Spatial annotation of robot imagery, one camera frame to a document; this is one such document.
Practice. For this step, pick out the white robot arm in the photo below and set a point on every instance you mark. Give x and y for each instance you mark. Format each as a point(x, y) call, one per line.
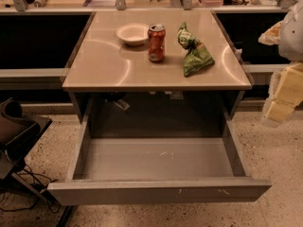
point(287, 34)

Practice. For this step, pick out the black chair on left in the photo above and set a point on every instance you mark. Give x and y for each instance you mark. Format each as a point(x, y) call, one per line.
point(19, 132)

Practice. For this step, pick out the grey top drawer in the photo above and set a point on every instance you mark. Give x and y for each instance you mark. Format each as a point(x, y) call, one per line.
point(132, 169)

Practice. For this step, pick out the white ceramic bowl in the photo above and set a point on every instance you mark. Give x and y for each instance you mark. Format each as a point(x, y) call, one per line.
point(133, 34)

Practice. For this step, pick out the green chip bag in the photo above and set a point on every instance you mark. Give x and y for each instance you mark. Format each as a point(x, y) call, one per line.
point(197, 57)

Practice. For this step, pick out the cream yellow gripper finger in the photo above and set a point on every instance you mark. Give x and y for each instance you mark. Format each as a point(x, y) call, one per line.
point(285, 94)

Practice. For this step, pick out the grey cabinet with glossy top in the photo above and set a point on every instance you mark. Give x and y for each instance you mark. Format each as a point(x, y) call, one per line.
point(105, 64)

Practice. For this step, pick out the orange soda can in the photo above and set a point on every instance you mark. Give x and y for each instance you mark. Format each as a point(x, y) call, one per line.
point(156, 34)

